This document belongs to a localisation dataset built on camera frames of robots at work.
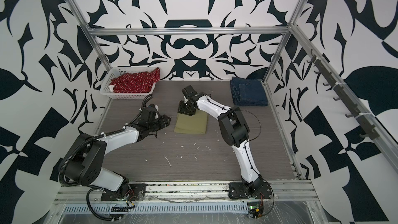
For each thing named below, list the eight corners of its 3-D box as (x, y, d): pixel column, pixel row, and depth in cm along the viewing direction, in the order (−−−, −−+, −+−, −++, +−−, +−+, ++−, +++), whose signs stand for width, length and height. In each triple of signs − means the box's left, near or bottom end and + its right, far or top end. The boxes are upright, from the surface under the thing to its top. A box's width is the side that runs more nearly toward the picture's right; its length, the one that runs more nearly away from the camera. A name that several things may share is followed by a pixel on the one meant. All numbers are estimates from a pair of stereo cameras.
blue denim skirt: (233, 105, 107) (234, 103, 105) (229, 80, 123) (230, 77, 120) (267, 106, 107) (269, 103, 105) (259, 80, 123) (260, 77, 120)
